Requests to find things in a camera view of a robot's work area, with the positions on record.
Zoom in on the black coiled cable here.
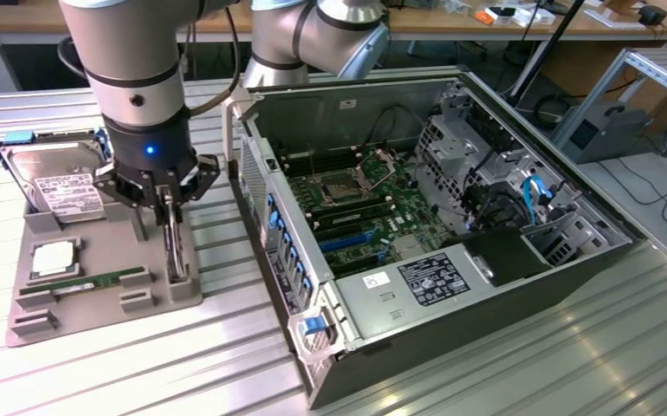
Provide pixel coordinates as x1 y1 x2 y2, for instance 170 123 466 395
531 93 571 127

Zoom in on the grey plastic parts rack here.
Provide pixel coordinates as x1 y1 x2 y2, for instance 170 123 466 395
4 199 205 348

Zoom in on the silver socket cover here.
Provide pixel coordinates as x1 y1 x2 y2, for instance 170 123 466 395
354 146 397 190

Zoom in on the long black expansion slot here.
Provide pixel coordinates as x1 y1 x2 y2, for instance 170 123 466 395
314 223 367 242

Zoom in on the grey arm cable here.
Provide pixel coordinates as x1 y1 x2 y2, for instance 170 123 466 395
186 6 245 118

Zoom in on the small white box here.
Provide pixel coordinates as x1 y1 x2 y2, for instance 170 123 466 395
510 7 557 26

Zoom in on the green RAM stick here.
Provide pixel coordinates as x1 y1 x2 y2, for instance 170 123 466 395
22 266 146 296

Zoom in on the low profile graphics card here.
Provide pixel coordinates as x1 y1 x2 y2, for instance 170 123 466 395
159 190 190 285

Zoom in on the open black PC case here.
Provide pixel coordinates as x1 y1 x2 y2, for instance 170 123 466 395
221 64 649 411

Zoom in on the silver power supply unit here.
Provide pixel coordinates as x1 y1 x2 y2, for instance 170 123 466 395
331 242 495 344

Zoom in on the silver chipset heatsink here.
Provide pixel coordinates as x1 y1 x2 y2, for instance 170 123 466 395
393 236 426 257

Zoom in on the black plastic shroud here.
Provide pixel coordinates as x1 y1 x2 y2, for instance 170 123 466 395
459 225 554 288

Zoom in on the wood and white block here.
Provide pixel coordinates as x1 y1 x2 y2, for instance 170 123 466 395
583 0 646 30

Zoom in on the blue case release latch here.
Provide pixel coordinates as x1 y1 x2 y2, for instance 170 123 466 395
298 317 326 337

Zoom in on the blue expansion slot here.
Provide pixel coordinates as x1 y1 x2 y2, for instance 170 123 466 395
317 231 373 253

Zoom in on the blue SATA wire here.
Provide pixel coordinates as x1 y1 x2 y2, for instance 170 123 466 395
519 171 550 226

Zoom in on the wooden desk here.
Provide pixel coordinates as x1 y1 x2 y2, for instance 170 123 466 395
0 0 667 44

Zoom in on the CPU socket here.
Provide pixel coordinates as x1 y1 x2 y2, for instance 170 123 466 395
315 172 367 205

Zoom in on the green Dell motherboard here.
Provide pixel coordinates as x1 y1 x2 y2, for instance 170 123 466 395
282 149 471 278

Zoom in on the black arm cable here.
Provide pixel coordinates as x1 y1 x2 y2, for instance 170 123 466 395
55 36 89 81

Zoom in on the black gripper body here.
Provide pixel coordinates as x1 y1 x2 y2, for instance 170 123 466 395
102 110 199 190

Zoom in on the silver CPU chip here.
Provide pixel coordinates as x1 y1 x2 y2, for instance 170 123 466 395
30 241 79 278

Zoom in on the dark RAM stick white label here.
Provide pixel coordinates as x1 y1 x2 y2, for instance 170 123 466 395
313 206 395 229

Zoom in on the silver hard disk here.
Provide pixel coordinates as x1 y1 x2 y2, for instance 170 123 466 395
7 140 107 224

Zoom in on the orange white small device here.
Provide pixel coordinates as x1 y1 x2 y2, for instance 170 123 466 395
473 6 518 27

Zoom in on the grey equipment box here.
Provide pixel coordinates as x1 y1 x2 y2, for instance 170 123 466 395
557 103 654 165

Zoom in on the black pole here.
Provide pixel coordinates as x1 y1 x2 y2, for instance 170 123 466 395
507 0 587 99

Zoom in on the black power adapter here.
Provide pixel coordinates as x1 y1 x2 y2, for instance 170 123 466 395
637 4 667 25

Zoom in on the blue disk carrier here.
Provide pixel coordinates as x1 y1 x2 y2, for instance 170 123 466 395
0 127 115 209

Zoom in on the silver disk bay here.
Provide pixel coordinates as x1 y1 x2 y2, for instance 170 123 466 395
517 211 627 269

